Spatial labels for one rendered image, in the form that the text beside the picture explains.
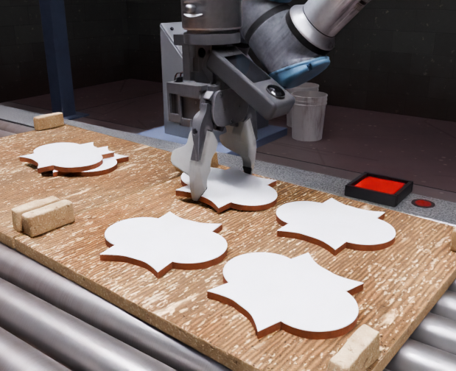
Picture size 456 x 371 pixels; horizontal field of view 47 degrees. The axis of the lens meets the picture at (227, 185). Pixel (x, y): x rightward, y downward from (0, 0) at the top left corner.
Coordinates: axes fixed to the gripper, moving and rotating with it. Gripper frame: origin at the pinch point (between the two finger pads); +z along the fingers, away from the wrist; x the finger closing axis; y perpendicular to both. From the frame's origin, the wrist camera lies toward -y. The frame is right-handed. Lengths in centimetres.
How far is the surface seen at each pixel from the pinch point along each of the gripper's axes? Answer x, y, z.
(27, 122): -9, 66, 2
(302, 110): -311, 178, 66
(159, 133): -33, 49, 7
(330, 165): -271, 130, 93
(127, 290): 24.6, -8.0, 1.5
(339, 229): 1.7, -17.9, 0.9
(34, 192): 16.3, 21.2, 0.9
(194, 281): 19.4, -11.8, 1.6
